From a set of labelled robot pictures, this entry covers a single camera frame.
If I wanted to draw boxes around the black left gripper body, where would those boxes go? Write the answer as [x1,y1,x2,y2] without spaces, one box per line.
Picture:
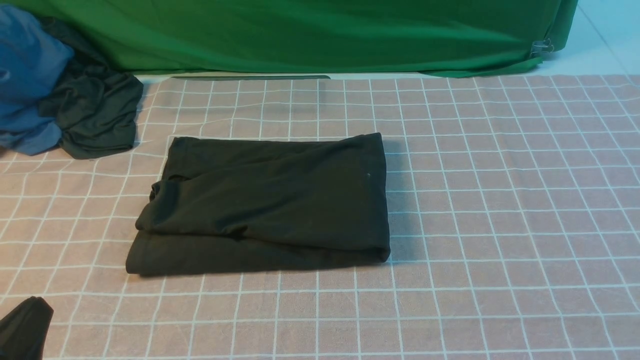
[0,296,54,360]

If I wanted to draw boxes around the crumpled dark gray garment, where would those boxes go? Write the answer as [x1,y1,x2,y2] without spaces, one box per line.
[38,17,144,160]

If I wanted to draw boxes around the pink checkered table mat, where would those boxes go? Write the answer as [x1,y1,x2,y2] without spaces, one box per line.
[0,75,640,360]

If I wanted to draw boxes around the dark gray long-sleeve shirt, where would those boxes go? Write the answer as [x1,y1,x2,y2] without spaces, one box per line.
[125,132,391,277]

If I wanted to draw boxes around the green backdrop cloth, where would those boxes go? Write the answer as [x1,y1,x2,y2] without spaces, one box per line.
[10,0,578,78]

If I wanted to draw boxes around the silver binder clip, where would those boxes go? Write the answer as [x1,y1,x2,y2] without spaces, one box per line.
[530,38,555,58]

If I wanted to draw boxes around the blue cloth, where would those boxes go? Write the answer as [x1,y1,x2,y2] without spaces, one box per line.
[0,3,74,156]

